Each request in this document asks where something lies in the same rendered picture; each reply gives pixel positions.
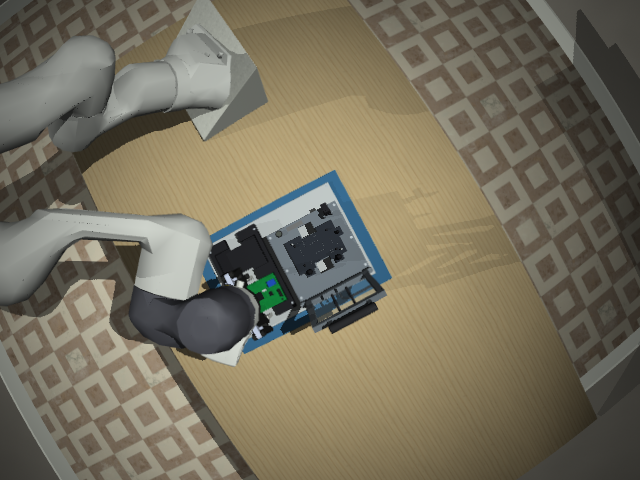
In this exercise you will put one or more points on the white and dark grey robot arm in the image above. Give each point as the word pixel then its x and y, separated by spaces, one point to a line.
pixel 71 89

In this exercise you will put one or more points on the green circuit board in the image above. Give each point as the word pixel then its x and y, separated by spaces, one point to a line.
pixel 269 291

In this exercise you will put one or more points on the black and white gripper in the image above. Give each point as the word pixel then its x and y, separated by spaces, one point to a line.
pixel 262 328

